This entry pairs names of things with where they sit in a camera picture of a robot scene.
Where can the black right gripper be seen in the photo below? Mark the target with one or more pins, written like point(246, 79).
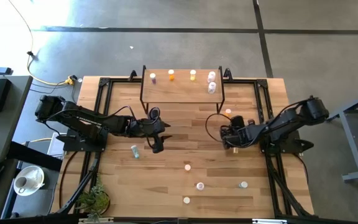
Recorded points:
point(241, 137)

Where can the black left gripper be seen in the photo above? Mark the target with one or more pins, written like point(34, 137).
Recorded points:
point(146, 127)

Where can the orange pill bottle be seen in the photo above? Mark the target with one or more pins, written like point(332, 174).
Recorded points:
point(171, 74)
point(227, 112)
point(187, 167)

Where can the purple pill bottle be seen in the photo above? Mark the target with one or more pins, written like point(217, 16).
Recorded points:
point(153, 77)

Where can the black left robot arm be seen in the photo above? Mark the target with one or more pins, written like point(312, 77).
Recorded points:
point(82, 119)

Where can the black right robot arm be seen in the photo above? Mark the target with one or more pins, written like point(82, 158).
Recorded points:
point(291, 119)

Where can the green potted plant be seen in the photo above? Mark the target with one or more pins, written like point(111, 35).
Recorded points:
point(94, 200)

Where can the yellow plug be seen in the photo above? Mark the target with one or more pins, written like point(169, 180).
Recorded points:
point(69, 81)

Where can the white coffee cup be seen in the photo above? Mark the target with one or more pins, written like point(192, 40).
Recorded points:
point(21, 182)

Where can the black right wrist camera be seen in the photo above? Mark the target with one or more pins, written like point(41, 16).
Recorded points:
point(237, 120)

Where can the wooden shelf with black frame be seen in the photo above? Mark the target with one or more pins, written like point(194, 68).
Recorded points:
point(179, 93)

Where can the black aluminium rig frame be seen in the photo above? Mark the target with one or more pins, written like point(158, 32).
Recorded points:
point(257, 102)

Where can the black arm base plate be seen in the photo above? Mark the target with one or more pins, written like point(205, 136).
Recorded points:
point(294, 146)
point(73, 144)

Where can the silver bracket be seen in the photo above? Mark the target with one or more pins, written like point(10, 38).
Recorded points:
point(267, 221)
point(95, 220)

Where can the grey metal cart frame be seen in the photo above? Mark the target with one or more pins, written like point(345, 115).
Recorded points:
point(350, 130)

